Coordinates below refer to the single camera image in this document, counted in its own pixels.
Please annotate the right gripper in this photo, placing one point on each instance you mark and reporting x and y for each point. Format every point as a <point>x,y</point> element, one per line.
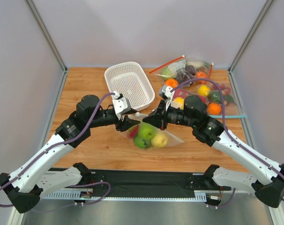
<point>162,117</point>

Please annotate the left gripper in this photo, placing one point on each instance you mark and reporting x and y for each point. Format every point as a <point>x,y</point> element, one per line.
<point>119,122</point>

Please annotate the clear dotted zip bag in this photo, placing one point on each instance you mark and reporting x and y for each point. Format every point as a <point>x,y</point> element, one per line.
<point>172,139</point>

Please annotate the green fake apple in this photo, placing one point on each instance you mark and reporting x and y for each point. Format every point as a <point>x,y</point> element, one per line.
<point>146,131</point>

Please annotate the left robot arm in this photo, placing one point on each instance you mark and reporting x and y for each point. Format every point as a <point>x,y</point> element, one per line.
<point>28,184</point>

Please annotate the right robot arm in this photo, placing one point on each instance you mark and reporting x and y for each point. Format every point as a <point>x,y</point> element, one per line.
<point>265,177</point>

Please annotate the red fake chili pepper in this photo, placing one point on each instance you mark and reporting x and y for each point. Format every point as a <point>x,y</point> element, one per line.
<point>132,132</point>

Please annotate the yellow fake pear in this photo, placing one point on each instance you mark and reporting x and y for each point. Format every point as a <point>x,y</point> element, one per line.
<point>160,140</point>

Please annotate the green fake fruit black stripe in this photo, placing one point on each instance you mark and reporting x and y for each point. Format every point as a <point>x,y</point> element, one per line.
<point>142,143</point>

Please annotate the middle zip bag red seal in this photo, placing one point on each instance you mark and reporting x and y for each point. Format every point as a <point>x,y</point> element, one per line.
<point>179,97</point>

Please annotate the zip bag red seal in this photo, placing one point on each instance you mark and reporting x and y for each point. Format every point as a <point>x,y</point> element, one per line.
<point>179,97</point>
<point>183,69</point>

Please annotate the loose orange fake fruit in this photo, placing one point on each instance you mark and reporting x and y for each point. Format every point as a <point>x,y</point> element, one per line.
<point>172,83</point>

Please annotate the back zip bag red seal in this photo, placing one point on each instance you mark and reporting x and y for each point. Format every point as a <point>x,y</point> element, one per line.
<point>183,69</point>

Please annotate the right zip bag blue seal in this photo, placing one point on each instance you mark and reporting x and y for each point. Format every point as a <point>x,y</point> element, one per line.
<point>220,103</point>

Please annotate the white perforated plastic basket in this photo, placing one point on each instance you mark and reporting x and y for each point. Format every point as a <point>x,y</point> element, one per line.
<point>129,79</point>

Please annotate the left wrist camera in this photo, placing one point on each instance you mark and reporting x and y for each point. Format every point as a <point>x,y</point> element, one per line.
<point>121,104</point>

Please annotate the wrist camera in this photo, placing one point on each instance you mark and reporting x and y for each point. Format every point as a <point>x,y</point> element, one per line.
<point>121,104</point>
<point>167,94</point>

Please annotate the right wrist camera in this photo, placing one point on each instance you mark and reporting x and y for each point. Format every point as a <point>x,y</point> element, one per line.
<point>167,94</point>

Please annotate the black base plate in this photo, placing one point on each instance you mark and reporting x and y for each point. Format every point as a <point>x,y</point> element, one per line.
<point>143,184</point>

